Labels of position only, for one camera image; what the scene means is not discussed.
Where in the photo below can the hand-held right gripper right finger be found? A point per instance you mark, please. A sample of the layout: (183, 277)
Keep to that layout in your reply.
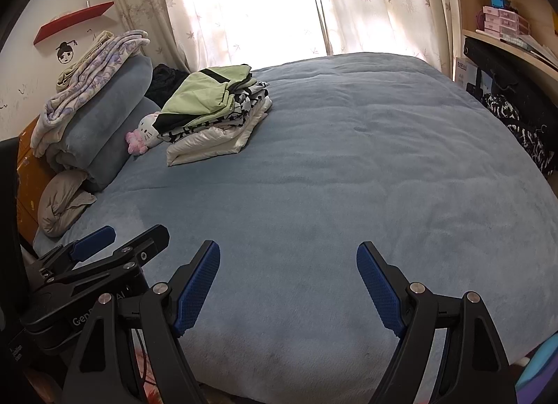
(377, 286)

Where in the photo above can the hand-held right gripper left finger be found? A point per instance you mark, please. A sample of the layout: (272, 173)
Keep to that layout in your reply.
(196, 286)

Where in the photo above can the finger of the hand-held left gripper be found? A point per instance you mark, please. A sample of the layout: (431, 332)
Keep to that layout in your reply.
(93, 242)
(144, 245)

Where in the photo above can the green and black hooded jacket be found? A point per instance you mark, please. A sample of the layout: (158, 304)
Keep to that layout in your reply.
(200, 97)

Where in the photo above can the beige pillow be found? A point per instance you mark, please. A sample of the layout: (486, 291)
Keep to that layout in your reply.
(61, 203)

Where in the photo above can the white cat plush toy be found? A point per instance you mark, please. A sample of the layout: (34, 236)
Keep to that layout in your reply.
(146, 129)

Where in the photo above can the white padded jacket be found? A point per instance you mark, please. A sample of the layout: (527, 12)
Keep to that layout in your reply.
(209, 144)

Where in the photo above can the grey-blue bed blanket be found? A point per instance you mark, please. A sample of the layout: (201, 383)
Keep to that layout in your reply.
(348, 168)

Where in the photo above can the black fuzzy cloth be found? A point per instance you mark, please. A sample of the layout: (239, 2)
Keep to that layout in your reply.
(168, 81)

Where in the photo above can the folded floral quilt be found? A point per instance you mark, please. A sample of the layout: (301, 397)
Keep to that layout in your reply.
(96, 70)

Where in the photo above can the black and white patterned garment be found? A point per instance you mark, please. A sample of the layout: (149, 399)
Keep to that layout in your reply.
(246, 103)

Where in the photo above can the blue and purple object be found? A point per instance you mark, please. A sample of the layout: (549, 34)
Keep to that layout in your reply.
(536, 369)

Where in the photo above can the beige folded cloth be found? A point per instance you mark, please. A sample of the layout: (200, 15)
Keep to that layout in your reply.
(83, 59)

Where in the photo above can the black and white hanging cloth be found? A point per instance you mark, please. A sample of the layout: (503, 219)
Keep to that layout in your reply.
(518, 125)

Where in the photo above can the white carton box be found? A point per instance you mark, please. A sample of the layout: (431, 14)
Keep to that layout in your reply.
(466, 75)

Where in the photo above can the wide floral curtain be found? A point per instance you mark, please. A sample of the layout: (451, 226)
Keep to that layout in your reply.
(218, 7)

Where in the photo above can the black bag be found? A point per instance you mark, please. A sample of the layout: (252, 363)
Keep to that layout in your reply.
(523, 77)

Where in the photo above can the narrow floral curtain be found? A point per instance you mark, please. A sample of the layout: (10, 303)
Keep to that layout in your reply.
(383, 3)

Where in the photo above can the pile of papers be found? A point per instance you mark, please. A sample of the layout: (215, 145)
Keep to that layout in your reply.
(538, 47)

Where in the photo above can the stack of pink boxes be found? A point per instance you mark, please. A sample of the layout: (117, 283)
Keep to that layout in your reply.
(505, 22)

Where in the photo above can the small blue box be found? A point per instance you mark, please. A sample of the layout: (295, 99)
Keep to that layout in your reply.
(499, 1)

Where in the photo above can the black face wall sticker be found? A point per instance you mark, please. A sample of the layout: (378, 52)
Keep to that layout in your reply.
(65, 54)

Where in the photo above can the red wall shelf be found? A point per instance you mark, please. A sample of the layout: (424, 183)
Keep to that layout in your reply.
(69, 21)

